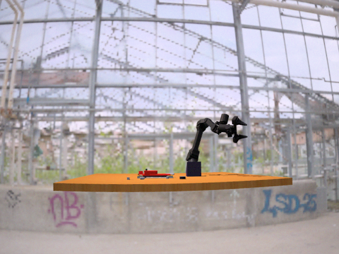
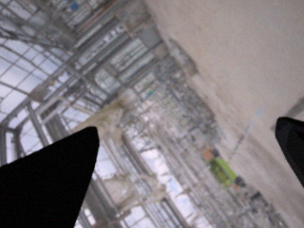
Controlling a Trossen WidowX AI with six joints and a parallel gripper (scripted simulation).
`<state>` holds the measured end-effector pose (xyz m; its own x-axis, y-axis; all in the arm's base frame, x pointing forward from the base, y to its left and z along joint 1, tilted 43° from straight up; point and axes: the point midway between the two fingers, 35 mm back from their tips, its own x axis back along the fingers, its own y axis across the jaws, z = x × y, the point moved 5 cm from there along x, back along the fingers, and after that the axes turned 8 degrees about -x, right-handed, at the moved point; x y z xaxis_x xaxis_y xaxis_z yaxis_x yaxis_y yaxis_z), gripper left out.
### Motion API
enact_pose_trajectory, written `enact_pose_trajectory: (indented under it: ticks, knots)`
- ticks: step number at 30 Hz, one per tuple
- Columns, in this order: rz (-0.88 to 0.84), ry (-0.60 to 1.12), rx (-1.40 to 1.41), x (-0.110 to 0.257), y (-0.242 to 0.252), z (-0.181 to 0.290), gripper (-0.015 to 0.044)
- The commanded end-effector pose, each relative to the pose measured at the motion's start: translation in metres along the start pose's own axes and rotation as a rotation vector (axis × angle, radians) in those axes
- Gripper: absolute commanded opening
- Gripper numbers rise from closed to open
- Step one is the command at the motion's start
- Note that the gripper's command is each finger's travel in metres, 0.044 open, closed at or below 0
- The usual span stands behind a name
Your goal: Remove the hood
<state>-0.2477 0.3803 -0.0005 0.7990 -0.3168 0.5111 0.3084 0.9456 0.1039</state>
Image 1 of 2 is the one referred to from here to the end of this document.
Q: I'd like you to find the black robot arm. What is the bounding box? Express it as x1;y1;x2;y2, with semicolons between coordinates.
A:
186;113;233;162

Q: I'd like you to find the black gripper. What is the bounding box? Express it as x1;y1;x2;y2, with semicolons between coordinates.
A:
225;116;247;143

